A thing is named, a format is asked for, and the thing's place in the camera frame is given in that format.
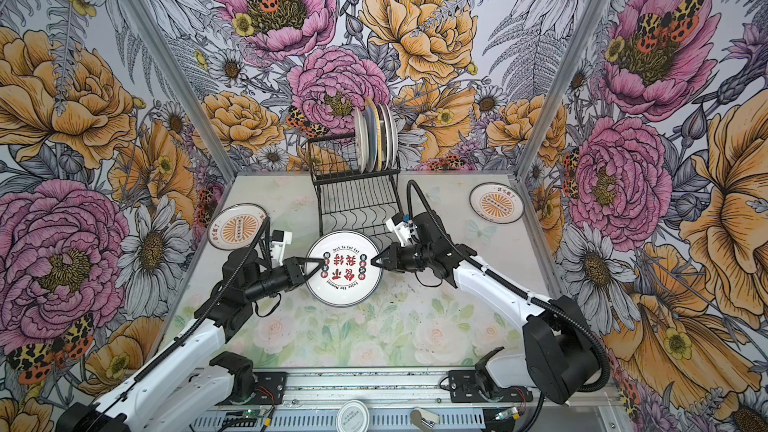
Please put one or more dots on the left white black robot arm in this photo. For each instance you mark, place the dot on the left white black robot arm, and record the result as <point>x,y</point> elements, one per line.
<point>192,373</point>

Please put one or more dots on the orange sunburst plate right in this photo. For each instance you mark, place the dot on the orange sunburst plate right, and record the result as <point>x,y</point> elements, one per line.
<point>496,203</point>

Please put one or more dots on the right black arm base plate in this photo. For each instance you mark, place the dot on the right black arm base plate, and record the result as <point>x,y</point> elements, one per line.
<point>473,386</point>

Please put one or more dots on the blue white striped plate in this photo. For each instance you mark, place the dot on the blue white striped plate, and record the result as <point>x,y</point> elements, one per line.
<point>371,118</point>

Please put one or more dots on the grey clip tool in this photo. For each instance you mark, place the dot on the grey clip tool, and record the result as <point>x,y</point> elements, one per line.
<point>424,420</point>

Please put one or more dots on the round white lid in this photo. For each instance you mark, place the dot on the round white lid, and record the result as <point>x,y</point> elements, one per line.
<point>353,416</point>

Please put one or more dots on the white plate red ring pattern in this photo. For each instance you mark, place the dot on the white plate red ring pattern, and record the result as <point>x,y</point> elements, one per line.
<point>347,277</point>

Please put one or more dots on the yellow woven square plate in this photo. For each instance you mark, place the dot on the yellow woven square plate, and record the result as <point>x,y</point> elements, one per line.
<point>378,137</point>

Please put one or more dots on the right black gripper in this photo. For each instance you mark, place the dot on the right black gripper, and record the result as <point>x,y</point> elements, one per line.
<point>393,251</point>

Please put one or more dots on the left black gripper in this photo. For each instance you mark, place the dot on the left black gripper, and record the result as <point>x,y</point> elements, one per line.
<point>296,272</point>

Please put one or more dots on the aluminium front rail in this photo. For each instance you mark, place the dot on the aluminium front rail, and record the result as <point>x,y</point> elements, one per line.
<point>330,387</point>

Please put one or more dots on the white plate green red rim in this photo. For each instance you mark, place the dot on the white plate green red rim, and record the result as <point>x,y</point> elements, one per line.
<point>389,134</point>

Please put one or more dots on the black wire dish rack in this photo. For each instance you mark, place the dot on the black wire dish rack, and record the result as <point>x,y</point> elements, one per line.
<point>348,198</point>

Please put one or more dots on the pale glass plate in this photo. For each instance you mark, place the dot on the pale glass plate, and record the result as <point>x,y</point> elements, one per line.
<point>361,140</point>

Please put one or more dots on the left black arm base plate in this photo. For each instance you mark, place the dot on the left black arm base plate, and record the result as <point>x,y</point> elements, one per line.
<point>268,389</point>

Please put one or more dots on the white plate with chinese characters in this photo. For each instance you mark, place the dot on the white plate with chinese characters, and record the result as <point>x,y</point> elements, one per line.
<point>394,141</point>

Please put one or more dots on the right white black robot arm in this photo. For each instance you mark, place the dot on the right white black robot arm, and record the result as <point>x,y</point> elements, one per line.
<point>561,355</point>

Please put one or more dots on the orange sunburst plate left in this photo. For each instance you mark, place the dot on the orange sunburst plate left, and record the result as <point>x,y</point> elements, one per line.
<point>236,226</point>

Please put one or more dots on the orange sunburst plate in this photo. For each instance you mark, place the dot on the orange sunburst plate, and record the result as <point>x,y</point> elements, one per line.
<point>496,203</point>
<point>236,226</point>

